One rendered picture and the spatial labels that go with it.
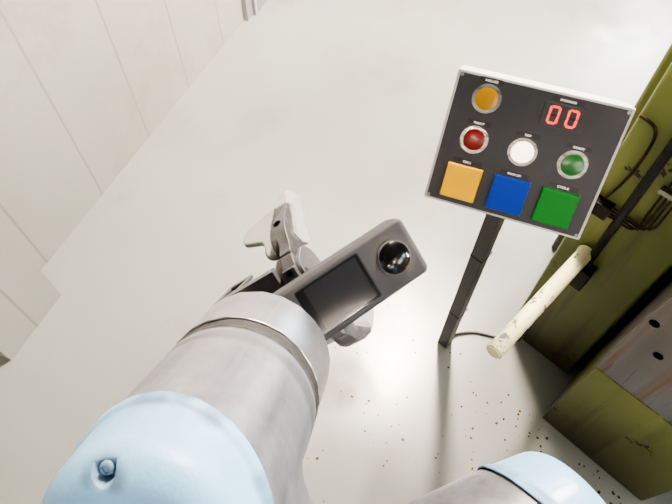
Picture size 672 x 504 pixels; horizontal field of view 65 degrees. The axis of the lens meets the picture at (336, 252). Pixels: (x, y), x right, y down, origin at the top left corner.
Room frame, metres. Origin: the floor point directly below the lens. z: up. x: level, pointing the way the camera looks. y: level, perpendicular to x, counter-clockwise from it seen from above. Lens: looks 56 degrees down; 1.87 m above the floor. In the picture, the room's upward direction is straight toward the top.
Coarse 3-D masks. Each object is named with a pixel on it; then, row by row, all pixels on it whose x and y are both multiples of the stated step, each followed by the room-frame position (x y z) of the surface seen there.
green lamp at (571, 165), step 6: (570, 156) 0.75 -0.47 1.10; (576, 156) 0.75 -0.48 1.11; (564, 162) 0.74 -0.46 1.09; (570, 162) 0.74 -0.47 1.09; (576, 162) 0.74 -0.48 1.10; (582, 162) 0.74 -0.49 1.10; (564, 168) 0.74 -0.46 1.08; (570, 168) 0.73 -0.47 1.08; (576, 168) 0.73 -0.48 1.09; (582, 168) 0.73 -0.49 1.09; (570, 174) 0.73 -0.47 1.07; (576, 174) 0.73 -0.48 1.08
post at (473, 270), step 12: (492, 216) 0.84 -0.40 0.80; (492, 228) 0.83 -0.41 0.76; (480, 240) 0.84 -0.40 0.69; (492, 240) 0.83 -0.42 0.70; (480, 252) 0.83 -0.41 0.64; (468, 264) 0.85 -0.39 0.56; (480, 264) 0.82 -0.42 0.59; (468, 276) 0.84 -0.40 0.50; (468, 288) 0.83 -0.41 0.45; (456, 300) 0.84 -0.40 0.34; (468, 300) 0.84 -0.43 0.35; (456, 312) 0.83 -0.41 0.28; (444, 324) 0.85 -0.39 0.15; (456, 324) 0.83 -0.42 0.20; (444, 336) 0.84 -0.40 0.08
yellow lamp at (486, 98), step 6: (480, 90) 0.86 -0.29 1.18; (486, 90) 0.86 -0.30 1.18; (492, 90) 0.85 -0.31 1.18; (480, 96) 0.85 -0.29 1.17; (486, 96) 0.85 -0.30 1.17; (492, 96) 0.85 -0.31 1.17; (480, 102) 0.85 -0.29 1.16; (486, 102) 0.84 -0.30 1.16; (492, 102) 0.84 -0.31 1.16; (480, 108) 0.84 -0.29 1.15; (486, 108) 0.84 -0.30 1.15
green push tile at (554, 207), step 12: (552, 192) 0.71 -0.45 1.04; (564, 192) 0.71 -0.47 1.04; (540, 204) 0.70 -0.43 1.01; (552, 204) 0.70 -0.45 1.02; (564, 204) 0.69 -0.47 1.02; (576, 204) 0.69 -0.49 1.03; (540, 216) 0.69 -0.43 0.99; (552, 216) 0.68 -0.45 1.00; (564, 216) 0.68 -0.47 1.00; (564, 228) 0.66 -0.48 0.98
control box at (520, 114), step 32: (512, 96) 0.84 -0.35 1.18; (544, 96) 0.83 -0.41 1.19; (576, 96) 0.81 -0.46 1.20; (448, 128) 0.84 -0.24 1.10; (480, 128) 0.82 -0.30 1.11; (512, 128) 0.81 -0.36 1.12; (544, 128) 0.79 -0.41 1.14; (576, 128) 0.78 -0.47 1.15; (608, 128) 0.77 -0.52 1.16; (448, 160) 0.80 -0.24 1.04; (480, 160) 0.78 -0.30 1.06; (512, 160) 0.77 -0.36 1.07; (544, 160) 0.76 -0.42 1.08; (608, 160) 0.73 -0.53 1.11; (480, 192) 0.75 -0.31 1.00; (576, 192) 0.71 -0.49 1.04; (544, 224) 0.68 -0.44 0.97; (576, 224) 0.67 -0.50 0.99
